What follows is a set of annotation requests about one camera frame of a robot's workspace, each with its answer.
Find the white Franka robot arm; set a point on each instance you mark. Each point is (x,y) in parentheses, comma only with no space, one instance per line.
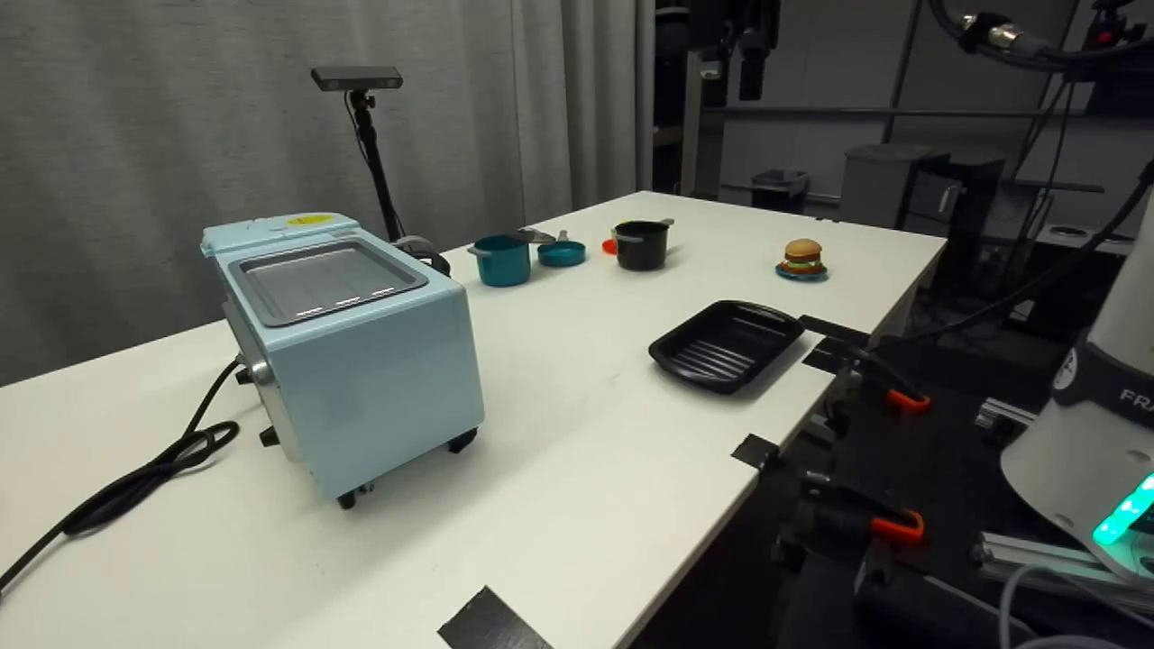
(1083,456)

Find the blue toy pot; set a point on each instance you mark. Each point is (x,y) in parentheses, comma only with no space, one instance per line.
(502,266)

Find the blue bowl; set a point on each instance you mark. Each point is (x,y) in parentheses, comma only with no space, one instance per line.
(565,255)

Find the black toy saucepan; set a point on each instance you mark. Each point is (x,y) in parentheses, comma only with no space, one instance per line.
(640,246)

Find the black grill tray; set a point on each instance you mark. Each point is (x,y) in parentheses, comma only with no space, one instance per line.
(723,349)

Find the light blue toaster oven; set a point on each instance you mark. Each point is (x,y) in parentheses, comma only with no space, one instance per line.
(374,362)

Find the black tape strip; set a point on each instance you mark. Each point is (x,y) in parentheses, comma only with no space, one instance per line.
(492,621)
(830,340)
(757,454)

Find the small blue toy plate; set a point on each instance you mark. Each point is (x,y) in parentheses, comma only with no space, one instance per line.
(803,275)

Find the toy burger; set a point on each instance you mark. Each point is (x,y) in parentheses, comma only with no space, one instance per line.
(803,255)

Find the grey cabinet box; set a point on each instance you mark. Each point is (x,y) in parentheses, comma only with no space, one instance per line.
(885,183)

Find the grey curtain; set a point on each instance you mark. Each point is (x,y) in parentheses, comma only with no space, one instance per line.
(182,147)

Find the black camera tripod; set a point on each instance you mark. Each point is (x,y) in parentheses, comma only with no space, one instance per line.
(377,156)

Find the black camera bar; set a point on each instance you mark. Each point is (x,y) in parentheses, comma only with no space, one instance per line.
(354,79)

